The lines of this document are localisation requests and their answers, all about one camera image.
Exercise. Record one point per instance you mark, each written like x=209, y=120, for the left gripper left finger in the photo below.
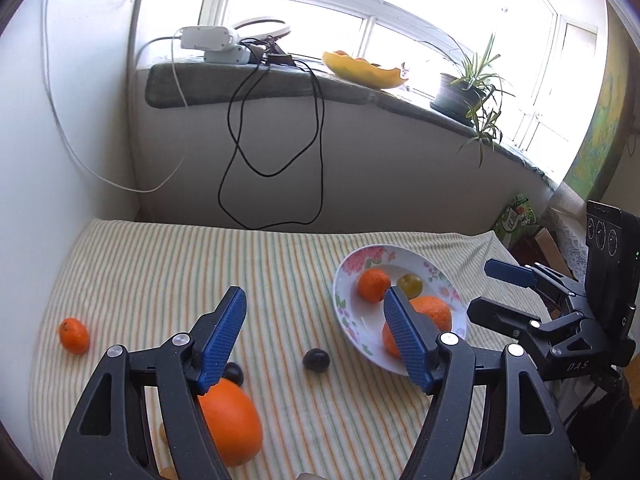
x=109, y=437

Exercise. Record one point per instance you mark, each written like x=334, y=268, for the cardboard box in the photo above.
x=540, y=247

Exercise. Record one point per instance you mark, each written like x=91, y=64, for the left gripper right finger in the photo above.
x=521, y=435

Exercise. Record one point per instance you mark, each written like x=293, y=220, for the yellow bowl on sill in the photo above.
x=360, y=71

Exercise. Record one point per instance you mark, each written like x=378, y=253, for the white floral plate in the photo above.
x=362, y=322

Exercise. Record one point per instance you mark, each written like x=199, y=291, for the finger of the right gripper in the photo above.
x=502, y=319
x=510, y=272

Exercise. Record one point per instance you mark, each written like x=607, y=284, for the mandarin with rough skin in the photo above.
x=372, y=285

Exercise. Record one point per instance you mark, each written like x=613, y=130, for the potted spider plant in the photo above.
x=474, y=97

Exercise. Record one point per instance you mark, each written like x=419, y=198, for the small mandarin with stem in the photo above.
x=73, y=336

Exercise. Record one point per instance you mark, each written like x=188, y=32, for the large bumpy orange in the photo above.
x=436, y=309

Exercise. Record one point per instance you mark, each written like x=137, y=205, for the green snack bag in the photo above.
x=517, y=220

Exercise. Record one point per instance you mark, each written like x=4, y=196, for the dark plum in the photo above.
x=233, y=373
x=316, y=360

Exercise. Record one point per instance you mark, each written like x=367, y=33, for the white power adapter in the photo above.
x=220, y=45

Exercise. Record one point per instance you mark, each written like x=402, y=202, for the black ring light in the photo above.
x=260, y=37

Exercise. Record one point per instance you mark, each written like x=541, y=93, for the striped tablecloth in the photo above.
x=137, y=284

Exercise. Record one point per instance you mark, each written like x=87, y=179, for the large smooth orange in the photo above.
x=233, y=422

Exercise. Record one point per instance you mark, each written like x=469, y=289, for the green-yellow round fruit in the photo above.
x=411, y=284

